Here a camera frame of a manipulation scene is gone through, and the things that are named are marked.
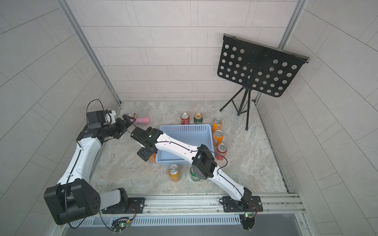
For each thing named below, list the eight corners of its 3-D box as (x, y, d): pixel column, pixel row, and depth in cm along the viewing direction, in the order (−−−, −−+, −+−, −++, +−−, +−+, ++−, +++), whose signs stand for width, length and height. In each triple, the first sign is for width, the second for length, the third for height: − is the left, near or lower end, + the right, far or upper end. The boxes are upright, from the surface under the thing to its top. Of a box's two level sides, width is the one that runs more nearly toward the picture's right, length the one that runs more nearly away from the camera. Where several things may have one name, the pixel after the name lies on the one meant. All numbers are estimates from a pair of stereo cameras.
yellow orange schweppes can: (170, 181, 80) (167, 175, 72) (171, 171, 84) (169, 164, 75) (180, 181, 80) (178, 175, 72) (180, 171, 84) (179, 164, 75)
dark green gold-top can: (193, 128, 103) (193, 119, 95) (195, 121, 107) (195, 112, 98) (200, 129, 102) (201, 120, 94) (202, 123, 106) (203, 113, 98)
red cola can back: (179, 126, 104) (178, 116, 96) (185, 120, 107) (184, 111, 99) (186, 130, 102) (185, 121, 94) (191, 124, 105) (190, 115, 97)
